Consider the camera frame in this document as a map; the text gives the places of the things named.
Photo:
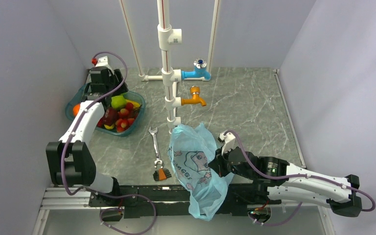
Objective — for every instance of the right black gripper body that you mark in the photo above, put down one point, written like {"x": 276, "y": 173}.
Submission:
{"x": 224, "y": 166}

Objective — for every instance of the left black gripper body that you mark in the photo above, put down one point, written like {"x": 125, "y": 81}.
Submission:
{"x": 115, "y": 80}

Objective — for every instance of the fake dark red fruit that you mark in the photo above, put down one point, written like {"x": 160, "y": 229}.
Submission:
{"x": 110, "y": 117}

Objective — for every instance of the fake orange fruit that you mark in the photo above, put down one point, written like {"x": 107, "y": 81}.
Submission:
{"x": 75, "y": 110}

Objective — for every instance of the light blue plastic bag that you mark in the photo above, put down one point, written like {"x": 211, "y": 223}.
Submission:
{"x": 190, "y": 152}

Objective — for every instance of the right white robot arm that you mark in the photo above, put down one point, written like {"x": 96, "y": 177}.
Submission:
{"x": 275, "y": 180}

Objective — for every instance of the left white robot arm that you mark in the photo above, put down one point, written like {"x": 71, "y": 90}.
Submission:
{"x": 69, "y": 160}

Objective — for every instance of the fake green pear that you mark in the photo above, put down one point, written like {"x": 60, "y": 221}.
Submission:
{"x": 118, "y": 102}

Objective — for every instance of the fake yellow banana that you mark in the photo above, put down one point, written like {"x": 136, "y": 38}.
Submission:
{"x": 130, "y": 105}

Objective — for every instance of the fake strawberries bunch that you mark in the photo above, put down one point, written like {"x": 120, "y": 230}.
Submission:
{"x": 126, "y": 119}

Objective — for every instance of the fake red apple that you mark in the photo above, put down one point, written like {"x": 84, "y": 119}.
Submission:
{"x": 100, "y": 123}

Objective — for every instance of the fake yellow mango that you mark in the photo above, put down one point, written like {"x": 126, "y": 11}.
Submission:
{"x": 109, "y": 127}

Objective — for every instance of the teal plastic fruit basket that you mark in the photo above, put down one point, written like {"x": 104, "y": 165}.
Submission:
{"x": 129, "y": 96}

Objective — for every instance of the black orange small brush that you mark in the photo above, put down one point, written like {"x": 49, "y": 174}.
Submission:
{"x": 161, "y": 174}

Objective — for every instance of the silver combination wrench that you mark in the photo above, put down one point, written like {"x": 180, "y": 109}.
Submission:
{"x": 158, "y": 163}

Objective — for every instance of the white pvc pipe stand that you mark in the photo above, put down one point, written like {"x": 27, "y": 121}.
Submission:
{"x": 167, "y": 37}

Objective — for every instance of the orange plastic faucet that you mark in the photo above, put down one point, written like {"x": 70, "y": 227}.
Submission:
{"x": 195, "y": 97}

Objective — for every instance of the blue plastic faucet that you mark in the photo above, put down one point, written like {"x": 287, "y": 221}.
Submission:
{"x": 200, "y": 71}

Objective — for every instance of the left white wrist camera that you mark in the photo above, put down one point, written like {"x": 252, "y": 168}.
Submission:
{"x": 102, "y": 62}

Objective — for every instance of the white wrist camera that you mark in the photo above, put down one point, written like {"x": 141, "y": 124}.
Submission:
{"x": 102, "y": 62}
{"x": 227, "y": 138}

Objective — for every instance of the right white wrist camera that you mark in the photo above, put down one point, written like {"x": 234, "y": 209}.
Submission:
{"x": 227, "y": 138}

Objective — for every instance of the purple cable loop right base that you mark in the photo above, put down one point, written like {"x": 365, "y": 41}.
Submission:
{"x": 262, "y": 215}

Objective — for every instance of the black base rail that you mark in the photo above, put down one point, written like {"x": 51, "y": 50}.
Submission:
{"x": 174, "y": 200}

